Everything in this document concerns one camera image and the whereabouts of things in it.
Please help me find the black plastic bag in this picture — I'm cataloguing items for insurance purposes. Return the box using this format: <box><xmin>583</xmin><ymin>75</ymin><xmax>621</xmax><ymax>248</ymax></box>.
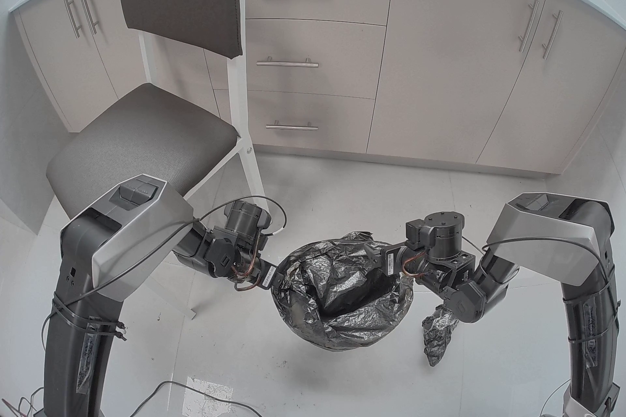
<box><xmin>271</xmin><ymin>231</ymin><xmax>414</xmax><ymax>352</ymax></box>

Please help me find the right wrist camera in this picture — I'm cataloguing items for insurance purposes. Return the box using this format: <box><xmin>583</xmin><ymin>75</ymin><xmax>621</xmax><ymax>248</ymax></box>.
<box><xmin>405</xmin><ymin>220</ymin><xmax>432</xmax><ymax>249</ymax></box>

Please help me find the beige cabinet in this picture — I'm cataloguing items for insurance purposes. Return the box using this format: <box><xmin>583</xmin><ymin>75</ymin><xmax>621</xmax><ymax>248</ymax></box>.
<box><xmin>7</xmin><ymin>0</ymin><xmax>626</xmax><ymax>176</ymax></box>

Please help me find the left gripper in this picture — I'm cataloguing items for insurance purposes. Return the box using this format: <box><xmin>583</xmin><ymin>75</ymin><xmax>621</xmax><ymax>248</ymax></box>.
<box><xmin>252</xmin><ymin>259</ymin><xmax>285</xmax><ymax>293</ymax></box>

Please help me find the black cable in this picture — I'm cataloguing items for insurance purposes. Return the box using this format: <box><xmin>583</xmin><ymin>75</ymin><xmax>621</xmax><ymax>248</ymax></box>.
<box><xmin>129</xmin><ymin>381</ymin><xmax>255</xmax><ymax>417</ymax></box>
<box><xmin>542</xmin><ymin>398</ymin><xmax>572</xmax><ymax>417</ymax></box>
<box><xmin>482</xmin><ymin>237</ymin><xmax>613</xmax><ymax>290</ymax></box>
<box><xmin>43</xmin><ymin>195</ymin><xmax>287</xmax><ymax>338</ymax></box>

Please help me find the black plastic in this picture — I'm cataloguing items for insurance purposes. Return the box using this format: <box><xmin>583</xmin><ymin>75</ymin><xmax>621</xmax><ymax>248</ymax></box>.
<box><xmin>421</xmin><ymin>305</ymin><xmax>460</xmax><ymax>367</ymax></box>

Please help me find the grey chair with white frame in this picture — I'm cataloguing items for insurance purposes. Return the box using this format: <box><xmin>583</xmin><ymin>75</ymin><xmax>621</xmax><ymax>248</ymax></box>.
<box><xmin>45</xmin><ymin>0</ymin><xmax>273</xmax><ymax>322</ymax></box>

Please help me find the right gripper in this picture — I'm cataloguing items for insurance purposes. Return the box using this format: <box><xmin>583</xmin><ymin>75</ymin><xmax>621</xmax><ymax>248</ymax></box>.
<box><xmin>364</xmin><ymin>244</ymin><xmax>432</xmax><ymax>280</ymax></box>

